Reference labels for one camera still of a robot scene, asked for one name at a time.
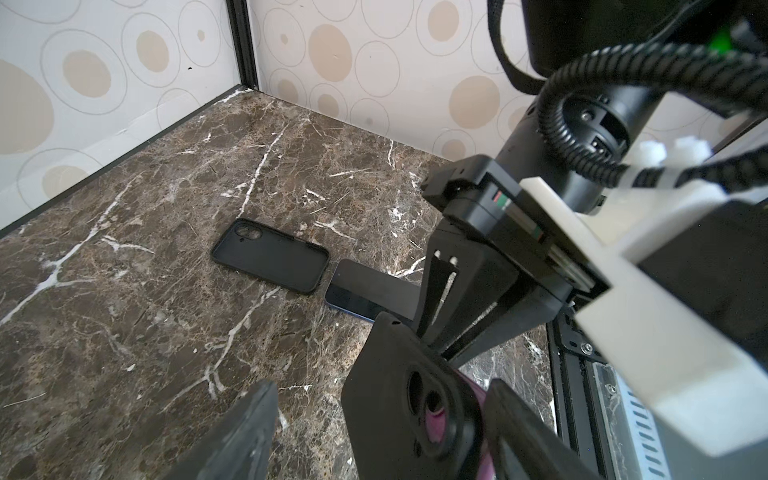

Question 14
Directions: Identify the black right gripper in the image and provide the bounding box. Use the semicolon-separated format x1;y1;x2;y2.
413;155;607;367

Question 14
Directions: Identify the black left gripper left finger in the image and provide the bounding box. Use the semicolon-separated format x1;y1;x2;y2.
165;380;278;479

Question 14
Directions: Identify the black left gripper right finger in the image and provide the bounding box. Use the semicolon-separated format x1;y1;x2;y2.
483;379;598;480

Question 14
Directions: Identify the black smartphone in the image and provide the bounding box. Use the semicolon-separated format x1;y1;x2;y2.
324;259;420;324
425;370;495;479

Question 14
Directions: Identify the black phone case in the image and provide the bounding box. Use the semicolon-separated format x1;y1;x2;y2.
341;313;478;479
211;218;330;294

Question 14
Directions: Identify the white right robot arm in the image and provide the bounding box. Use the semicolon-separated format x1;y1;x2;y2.
412;1;767;366

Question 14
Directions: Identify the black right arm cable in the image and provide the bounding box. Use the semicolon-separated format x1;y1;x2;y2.
485;0;768;193

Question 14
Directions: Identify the black corner frame post left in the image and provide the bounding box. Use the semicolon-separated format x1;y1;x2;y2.
225;0;259;90

